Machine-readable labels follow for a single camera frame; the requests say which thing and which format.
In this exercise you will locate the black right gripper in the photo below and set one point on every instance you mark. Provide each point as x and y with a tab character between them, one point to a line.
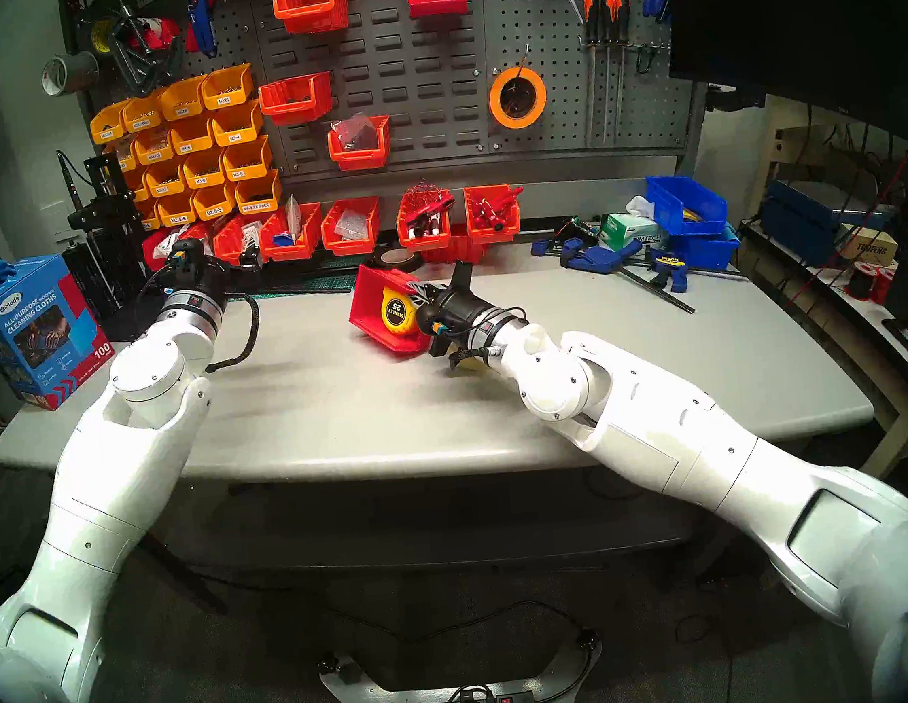
474	316

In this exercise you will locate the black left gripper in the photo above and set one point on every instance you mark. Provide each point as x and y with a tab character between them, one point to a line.
198	282

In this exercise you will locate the yellow tape measure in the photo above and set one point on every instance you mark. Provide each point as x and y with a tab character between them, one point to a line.
399	312

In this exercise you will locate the cream masking tape roll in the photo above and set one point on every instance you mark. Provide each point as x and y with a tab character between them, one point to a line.
473	363

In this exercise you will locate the crimson plastic storage bin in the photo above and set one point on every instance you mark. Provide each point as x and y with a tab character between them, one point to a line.
368	311

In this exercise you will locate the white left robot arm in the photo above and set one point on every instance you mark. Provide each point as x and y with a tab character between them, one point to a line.
122	474

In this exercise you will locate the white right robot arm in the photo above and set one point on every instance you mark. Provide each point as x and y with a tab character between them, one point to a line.
676	443

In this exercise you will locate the green white tissue box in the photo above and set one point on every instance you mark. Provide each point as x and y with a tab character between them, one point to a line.
626	233

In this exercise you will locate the blue cleaning cloths box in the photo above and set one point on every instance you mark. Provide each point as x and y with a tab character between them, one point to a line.
33	337

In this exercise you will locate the dark blue storage box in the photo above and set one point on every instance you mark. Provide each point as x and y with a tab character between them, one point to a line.
802	221

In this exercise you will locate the brown cardboard box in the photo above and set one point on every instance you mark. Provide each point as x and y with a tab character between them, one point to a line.
866	249

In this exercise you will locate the red plastic parts bin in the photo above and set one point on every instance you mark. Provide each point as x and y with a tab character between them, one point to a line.
159	260
295	111
467	251
196	229
304	247
359	159
311	14
353	248
227	235
494	236
425	242

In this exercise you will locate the small blue plastic item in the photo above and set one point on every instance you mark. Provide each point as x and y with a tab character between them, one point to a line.
282	240

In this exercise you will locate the yellow labelled parts bin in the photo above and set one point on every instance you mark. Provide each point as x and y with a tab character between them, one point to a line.
149	222
176	217
145	121
258	204
194	144
248	170
205	179
124	162
215	210
166	187
186	108
140	192
238	135
155	154
111	133
228	98

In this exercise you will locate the black tape roll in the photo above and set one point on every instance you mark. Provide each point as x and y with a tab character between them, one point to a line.
402	257

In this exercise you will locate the white paper packet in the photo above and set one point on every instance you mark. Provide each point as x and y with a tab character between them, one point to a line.
293	214

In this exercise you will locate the red white marker pen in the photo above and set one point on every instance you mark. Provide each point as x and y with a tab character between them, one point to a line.
437	228

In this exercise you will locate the black marker pen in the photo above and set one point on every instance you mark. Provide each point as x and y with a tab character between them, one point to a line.
420	230

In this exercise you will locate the green cutting mat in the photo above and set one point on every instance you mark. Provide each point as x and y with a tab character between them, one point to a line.
324	282

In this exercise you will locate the white crumpled paper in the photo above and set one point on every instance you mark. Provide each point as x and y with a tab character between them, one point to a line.
165	243

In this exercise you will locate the clear plastic bag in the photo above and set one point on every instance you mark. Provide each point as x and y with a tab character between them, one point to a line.
352	225
354	132

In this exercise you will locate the black metal stand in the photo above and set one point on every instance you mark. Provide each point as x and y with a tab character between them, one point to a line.
106	211

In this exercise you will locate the black soldering pen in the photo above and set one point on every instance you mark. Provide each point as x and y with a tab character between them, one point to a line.
67	175

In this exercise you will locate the orange tape roll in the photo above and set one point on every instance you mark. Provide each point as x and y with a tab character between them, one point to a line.
494	102

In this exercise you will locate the blue bar clamp yellow label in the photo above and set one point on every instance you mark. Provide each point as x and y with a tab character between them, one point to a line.
668	265

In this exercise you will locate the dark metal C clamp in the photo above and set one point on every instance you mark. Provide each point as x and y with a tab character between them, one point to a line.
130	62

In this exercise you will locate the red white tool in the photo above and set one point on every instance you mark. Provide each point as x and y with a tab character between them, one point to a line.
157	32

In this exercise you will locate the blue plastic bin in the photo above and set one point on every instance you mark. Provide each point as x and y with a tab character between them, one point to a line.
703	251
703	214

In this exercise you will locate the yellow tape roll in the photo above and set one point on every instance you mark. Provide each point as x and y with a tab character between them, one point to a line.
103	36

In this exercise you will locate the orange black screwdriver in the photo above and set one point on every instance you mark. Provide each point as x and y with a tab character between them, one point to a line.
623	10
610	7
587	6

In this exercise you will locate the black monitor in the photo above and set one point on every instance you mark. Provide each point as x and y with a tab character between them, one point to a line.
789	7

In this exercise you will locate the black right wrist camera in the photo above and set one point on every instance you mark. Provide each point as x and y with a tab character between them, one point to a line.
444	338

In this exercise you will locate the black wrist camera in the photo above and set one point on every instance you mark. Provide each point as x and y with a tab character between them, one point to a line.
186	253
444	338

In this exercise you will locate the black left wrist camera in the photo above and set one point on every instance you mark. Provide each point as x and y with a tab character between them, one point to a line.
186	253

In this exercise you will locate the white wall switch plate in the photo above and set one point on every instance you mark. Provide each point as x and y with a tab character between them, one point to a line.
55	223

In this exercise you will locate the grey pegboard wall panel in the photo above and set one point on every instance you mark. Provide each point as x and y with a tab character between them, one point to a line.
422	73

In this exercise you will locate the grey duct tape roll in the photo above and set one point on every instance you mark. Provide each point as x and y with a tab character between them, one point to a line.
74	72

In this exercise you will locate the black monitor mount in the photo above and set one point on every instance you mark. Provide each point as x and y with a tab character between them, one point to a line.
727	100

